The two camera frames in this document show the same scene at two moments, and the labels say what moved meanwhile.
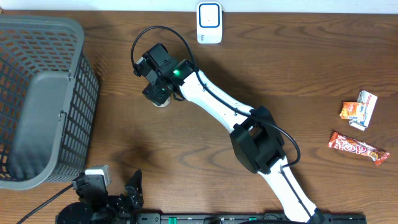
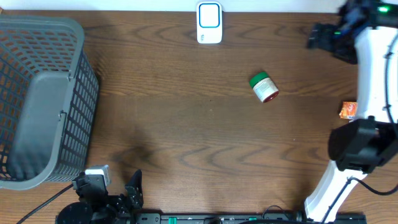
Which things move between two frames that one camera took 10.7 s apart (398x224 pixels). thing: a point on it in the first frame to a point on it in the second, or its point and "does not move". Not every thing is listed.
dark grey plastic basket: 49,101 does not move
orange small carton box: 354,111 does not move
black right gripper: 152,91 to 323,30
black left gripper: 125,210 does not move
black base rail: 331,218 does not move
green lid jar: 163,104 to 264,86
